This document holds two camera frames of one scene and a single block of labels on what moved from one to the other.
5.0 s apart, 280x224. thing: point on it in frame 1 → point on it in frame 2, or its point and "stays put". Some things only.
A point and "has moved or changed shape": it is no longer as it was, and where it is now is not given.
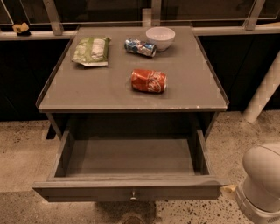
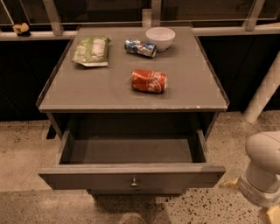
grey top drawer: [129, 165] has moved or changed shape
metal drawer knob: [133, 198] → [134, 184]
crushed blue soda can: [138, 46] stays put
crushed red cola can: [149, 80] stays put
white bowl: [163, 36] stays put
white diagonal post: [269, 86] stays put
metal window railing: [251, 26] stays put
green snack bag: [92, 51] stays put
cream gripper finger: [230, 188] → [231, 184]
